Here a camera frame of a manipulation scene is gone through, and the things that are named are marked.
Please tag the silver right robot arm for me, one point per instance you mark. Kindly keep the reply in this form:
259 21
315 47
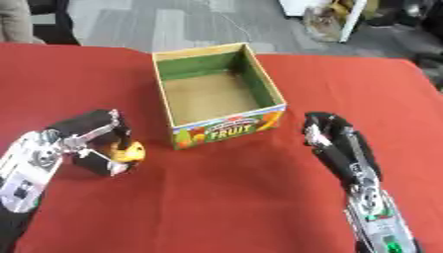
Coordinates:
378 217

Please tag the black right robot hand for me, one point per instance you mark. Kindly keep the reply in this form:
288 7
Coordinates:
333 138

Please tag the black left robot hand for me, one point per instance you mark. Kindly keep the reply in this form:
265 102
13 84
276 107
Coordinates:
86 124

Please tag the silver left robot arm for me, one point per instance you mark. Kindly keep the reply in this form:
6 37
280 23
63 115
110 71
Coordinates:
26 174

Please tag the person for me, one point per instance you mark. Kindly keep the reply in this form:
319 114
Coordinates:
23 21

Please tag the cardboard box with green inside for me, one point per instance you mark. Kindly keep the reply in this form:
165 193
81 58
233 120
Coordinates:
216 99

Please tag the white board leg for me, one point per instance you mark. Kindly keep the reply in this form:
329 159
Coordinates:
352 20

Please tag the yellow toy fruit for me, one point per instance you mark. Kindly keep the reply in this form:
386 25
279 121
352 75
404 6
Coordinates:
130 152

